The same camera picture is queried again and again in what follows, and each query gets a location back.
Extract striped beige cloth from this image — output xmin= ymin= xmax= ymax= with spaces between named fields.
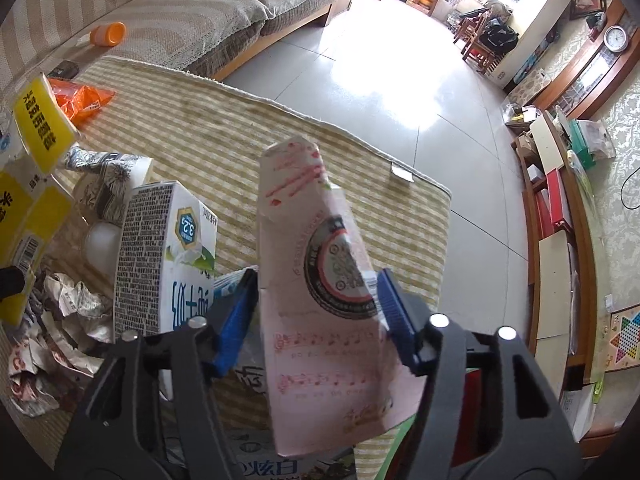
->
xmin=0 ymin=55 xmax=453 ymax=480

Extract round wall clock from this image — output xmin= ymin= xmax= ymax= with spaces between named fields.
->
xmin=603 ymin=25 xmax=628 ymax=53

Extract yellow tissue pack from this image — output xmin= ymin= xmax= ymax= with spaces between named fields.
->
xmin=12 ymin=74 xmax=81 ymax=175

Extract beige striped sofa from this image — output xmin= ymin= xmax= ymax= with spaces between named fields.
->
xmin=0 ymin=0 xmax=346 ymax=86

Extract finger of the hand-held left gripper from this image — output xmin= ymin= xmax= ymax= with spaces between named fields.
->
xmin=0 ymin=267 xmax=27 ymax=302

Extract crumpled newspaper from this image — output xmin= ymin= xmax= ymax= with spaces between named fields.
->
xmin=7 ymin=272 xmax=118 ymax=418

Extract green box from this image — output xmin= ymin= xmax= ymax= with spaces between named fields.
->
xmin=570 ymin=120 xmax=597 ymax=171

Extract yellow packaging boxes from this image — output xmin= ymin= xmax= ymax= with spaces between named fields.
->
xmin=0 ymin=170 xmax=73 ymax=326

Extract wooden chair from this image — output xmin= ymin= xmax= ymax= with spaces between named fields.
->
xmin=459 ymin=10 xmax=501 ymax=73

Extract pink printed paper carton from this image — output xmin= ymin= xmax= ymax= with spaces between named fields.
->
xmin=257 ymin=135 xmax=428 ymax=453

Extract orange plastic bottle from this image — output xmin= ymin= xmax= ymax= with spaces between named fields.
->
xmin=89 ymin=21 xmax=127 ymax=47

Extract framed picture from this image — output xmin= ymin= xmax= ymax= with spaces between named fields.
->
xmin=570 ymin=0 xmax=609 ymax=21

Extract orange plastic bag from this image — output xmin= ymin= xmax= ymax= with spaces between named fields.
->
xmin=50 ymin=78 xmax=116 ymax=123

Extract wooden tv cabinet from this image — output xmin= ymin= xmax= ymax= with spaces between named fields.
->
xmin=510 ymin=25 xmax=640 ymax=461

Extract black bag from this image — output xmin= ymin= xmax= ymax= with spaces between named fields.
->
xmin=482 ymin=17 xmax=519 ymax=54

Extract red flat box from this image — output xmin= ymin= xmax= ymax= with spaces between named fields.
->
xmin=545 ymin=170 xmax=573 ymax=232
xmin=532 ymin=192 xmax=555 ymax=241

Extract star checkers board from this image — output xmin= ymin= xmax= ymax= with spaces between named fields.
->
xmin=602 ymin=305 xmax=640 ymax=373

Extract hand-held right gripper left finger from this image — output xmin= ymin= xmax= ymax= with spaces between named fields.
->
xmin=55 ymin=269 xmax=260 ymax=480

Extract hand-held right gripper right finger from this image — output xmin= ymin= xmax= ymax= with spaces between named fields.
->
xmin=377 ymin=270 xmax=586 ymax=480

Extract white blue milk carton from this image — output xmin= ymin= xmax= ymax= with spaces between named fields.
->
xmin=114 ymin=180 xmax=218 ymax=396

